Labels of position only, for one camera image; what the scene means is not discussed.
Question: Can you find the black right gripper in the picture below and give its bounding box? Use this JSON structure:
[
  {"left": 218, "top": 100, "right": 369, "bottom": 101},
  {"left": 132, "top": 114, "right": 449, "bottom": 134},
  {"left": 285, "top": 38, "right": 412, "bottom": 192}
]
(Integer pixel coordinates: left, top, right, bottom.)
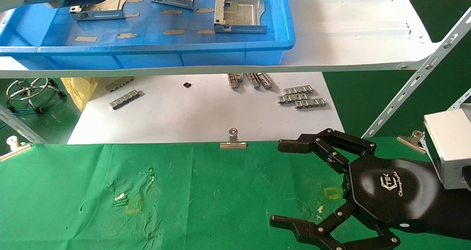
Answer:
[{"left": 270, "top": 154, "right": 471, "bottom": 250}]

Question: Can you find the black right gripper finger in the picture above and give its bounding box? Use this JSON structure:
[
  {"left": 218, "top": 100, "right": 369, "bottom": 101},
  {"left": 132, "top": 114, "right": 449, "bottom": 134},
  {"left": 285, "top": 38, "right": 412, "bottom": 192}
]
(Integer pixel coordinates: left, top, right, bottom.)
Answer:
[{"left": 278, "top": 128, "right": 377, "bottom": 174}]

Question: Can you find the small metal strip part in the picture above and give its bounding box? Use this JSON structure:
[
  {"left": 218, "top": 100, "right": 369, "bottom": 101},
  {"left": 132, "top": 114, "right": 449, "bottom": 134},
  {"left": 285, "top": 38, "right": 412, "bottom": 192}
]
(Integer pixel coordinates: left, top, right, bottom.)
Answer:
[
  {"left": 278, "top": 93, "right": 309, "bottom": 105},
  {"left": 294, "top": 98, "right": 327, "bottom": 110},
  {"left": 227, "top": 74, "right": 244, "bottom": 90},
  {"left": 246, "top": 73, "right": 261, "bottom": 89},
  {"left": 105, "top": 77, "right": 135, "bottom": 93},
  {"left": 110, "top": 90, "right": 141, "bottom": 110},
  {"left": 283, "top": 85, "right": 314, "bottom": 95},
  {"left": 257, "top": 73, "right": 273, "bottom": 90}
]

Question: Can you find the silver binder clip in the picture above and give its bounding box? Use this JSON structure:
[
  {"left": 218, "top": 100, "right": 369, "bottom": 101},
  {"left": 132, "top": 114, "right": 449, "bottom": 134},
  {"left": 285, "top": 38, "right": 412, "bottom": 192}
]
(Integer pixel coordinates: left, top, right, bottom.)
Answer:
[
  {"left": 220, "top": 128, "right": 248, "bottom": 150},
  {"left": 397, "top": 130, "right": 426, "bottom": 155},
  {"left": 0, "top": 136, "right": 32, "bottom": 162}
]

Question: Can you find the blue plastic tray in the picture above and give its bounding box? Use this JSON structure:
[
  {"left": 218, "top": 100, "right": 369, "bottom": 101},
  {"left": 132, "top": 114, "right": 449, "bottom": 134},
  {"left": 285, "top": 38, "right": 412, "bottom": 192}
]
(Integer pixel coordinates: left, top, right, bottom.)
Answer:
[{"left": 0, "top": 0, "right": 296, "bottom": 69}]

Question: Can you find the green cloth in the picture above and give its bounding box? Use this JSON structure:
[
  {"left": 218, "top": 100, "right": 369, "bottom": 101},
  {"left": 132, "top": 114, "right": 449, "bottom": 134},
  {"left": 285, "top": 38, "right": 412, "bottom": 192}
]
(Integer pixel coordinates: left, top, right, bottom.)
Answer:
[{"left": 0, "top": 137, "right": 471, "bottom": 250}]

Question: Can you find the white lower board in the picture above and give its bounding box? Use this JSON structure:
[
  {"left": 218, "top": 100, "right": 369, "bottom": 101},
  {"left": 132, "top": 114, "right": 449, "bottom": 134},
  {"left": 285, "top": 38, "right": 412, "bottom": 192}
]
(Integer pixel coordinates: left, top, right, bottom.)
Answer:
[{"left": 67, "top": 72, "right": 344, "bottom": 144}]

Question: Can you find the yellow plastic bag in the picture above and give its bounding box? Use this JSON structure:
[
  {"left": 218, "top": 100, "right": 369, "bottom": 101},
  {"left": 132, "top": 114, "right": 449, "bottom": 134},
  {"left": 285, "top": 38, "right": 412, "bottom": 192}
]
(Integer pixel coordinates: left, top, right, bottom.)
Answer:
[{"left": 61, "top": 77, "right": 100, "bottom": 112}]

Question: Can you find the white shelf board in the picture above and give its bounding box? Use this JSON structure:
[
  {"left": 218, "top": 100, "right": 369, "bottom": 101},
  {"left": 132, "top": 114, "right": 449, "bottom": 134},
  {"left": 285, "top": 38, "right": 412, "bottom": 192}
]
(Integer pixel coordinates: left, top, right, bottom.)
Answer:
[{"left": 0, "top": 0, "right": 442, "bottom": 79}]

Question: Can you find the chrome stool base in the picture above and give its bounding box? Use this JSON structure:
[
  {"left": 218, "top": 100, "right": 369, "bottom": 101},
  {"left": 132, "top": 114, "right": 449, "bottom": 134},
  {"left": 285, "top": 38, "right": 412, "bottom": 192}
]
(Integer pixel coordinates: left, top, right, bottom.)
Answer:
[{"left": 6, "top": 78, "right": 67, "bottom": 114}]

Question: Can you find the long slotted angle rail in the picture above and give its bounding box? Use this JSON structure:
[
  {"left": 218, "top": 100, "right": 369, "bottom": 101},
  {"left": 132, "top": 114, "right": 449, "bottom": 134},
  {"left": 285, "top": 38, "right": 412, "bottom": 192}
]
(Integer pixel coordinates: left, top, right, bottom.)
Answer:
[{"left": 362, "top": 7, "right": 471, "bottom": 139}]

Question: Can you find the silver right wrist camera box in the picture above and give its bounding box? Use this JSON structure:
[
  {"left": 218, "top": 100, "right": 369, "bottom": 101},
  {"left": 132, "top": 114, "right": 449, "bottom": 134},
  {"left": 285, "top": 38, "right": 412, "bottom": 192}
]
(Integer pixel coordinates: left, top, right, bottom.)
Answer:
[{"left": 422, "top": 104, "right": 471, "bottom": 190}]

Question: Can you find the short slotted angle rail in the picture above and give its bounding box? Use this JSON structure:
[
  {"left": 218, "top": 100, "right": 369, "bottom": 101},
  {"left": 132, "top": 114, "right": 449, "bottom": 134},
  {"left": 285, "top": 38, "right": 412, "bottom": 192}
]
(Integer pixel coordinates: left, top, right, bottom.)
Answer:
[{"left": 446, "top": 88, "right": 471, "bottom": 111}]

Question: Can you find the blue cable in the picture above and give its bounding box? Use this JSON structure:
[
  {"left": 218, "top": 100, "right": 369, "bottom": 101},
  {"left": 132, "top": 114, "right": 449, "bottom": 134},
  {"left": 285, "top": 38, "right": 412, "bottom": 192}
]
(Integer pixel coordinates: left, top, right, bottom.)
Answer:
[{"left": 0, "top": 108, "right": 38, "bottom": 130}]

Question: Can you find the grey slotted angle rail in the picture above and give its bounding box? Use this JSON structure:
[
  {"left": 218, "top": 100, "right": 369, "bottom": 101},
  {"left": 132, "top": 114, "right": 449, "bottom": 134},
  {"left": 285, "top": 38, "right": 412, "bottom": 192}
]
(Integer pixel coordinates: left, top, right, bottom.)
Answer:
[{"left": 0, "top": 104, "right": 47, "bottom": 144}]

